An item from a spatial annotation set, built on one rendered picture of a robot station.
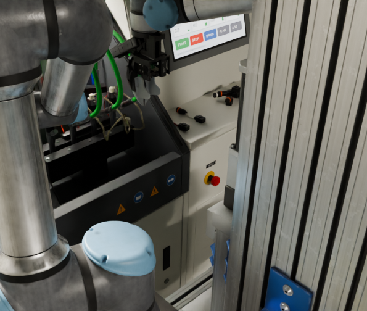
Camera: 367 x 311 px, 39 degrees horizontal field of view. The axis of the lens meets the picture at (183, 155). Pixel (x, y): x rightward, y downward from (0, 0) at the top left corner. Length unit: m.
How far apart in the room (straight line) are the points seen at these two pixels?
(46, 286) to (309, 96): 0.46
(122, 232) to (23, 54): 0.35
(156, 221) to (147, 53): 0.64
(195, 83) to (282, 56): 1.33
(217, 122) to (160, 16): 0.79
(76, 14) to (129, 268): 0.39
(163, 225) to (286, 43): 1.20
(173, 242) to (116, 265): 1.05
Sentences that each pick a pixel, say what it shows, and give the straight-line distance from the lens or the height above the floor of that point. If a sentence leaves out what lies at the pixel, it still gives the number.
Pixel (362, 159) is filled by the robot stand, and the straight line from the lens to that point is 0.64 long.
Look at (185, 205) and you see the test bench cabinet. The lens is 1.81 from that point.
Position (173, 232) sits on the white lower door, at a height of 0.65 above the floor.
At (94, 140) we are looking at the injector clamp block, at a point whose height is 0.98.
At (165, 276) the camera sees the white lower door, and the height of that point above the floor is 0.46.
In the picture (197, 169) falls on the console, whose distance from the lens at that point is 1.77.
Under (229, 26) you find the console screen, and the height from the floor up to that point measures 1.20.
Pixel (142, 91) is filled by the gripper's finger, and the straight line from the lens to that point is 1.36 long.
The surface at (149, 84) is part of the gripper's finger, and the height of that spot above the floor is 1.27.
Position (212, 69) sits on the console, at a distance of 2.03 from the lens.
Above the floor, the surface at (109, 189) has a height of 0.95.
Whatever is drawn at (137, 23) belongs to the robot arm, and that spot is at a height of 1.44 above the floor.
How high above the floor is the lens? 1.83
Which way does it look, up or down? 32 degrees down
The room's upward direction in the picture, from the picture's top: 2 degrees clockwise
